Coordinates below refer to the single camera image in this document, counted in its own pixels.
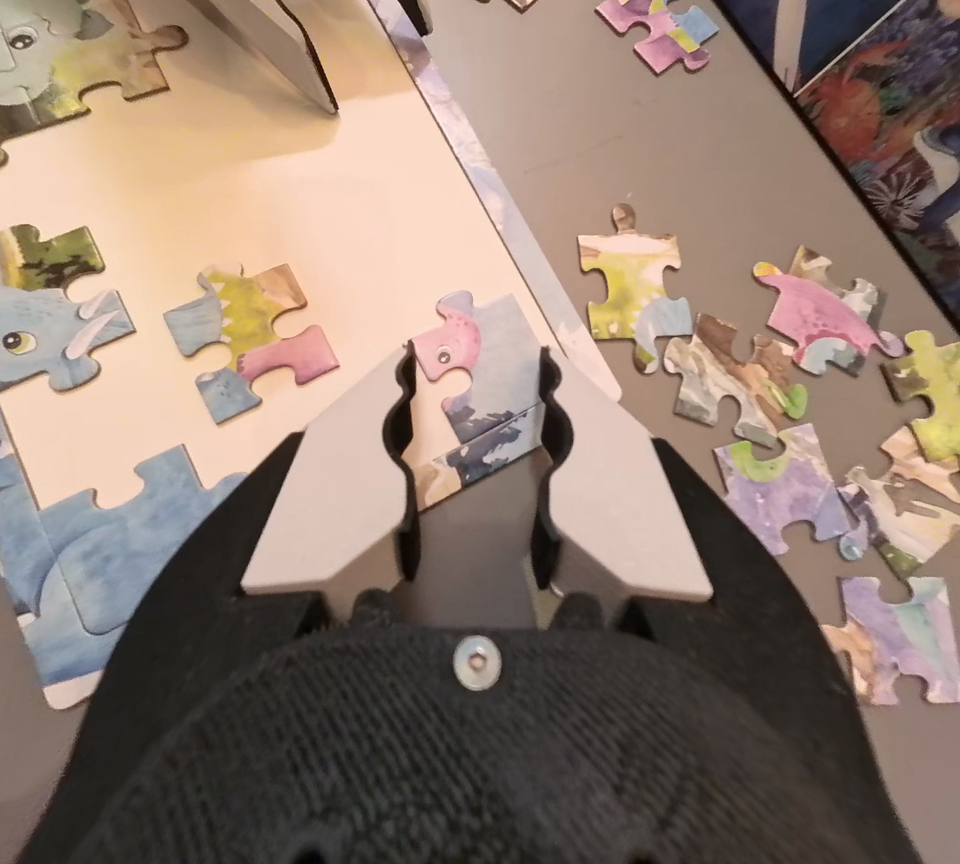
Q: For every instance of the blue triceratops face puzzle piece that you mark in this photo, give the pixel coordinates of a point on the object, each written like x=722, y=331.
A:
x=45, y=339

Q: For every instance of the pink dinosaur head puzzle piece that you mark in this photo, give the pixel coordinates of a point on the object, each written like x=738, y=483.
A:
x=487, y=362

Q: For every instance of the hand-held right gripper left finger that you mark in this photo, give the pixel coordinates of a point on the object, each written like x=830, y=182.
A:
x=322, y=504

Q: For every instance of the lilac teal puzzle piece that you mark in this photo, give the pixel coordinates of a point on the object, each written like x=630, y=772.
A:
x=892, y=639

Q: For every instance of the animal picture board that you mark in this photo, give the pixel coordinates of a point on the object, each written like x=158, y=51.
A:
x=862, y=54

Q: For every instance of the blue triceratops body puzzle piece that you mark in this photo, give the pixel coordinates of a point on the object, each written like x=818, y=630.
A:
x=112, y=557

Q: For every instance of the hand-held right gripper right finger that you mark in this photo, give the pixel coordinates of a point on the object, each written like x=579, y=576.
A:
x=630, y=504

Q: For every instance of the jigsaw puzzle pieces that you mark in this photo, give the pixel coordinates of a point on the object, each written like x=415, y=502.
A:
x=652, y=17

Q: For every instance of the joined green dinosaur puzzle pieces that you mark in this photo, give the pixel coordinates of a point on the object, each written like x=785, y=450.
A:
x=60, y=32

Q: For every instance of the white puzzle tray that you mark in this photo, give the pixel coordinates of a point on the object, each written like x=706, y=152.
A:
x=262, y=189

